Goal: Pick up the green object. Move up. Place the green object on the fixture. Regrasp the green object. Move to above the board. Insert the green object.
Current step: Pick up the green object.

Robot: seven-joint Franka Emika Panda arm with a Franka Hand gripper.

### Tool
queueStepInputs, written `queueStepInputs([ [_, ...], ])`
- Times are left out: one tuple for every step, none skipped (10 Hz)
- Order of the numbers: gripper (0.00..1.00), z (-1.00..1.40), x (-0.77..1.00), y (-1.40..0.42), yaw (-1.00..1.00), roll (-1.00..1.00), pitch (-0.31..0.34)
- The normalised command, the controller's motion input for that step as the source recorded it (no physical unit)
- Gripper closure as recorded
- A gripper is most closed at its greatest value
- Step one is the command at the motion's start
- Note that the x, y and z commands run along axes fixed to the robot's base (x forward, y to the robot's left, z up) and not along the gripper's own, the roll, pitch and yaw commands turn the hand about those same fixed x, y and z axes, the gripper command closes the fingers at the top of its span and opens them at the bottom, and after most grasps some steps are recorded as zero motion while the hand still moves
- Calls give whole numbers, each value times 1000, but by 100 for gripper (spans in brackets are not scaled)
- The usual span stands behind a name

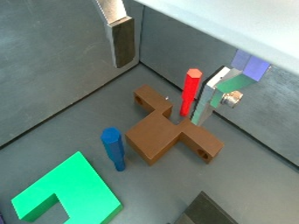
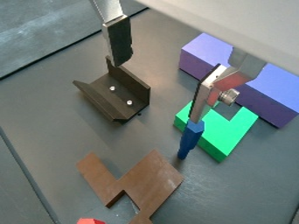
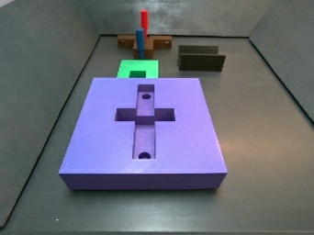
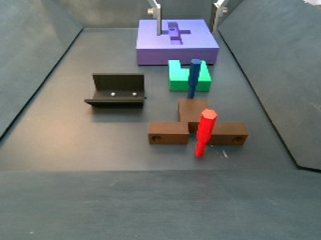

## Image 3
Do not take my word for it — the red hexagonal peg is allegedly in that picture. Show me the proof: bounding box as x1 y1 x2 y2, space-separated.
140 9 148 39

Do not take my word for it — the green U-shaped block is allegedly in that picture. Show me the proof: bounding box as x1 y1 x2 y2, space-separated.
116 60 159 78

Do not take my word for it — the blue hexagonal peg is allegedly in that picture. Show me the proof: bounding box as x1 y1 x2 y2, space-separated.
136 28 144 60

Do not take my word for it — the brown T-shaped wooden block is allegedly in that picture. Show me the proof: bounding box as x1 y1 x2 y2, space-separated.
117 34 172 60

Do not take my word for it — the purple board with cross slot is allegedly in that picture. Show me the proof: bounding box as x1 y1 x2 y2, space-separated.
59 78 228 190

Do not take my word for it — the black fixture stand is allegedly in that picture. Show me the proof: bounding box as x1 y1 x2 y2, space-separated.
178 45 226 72

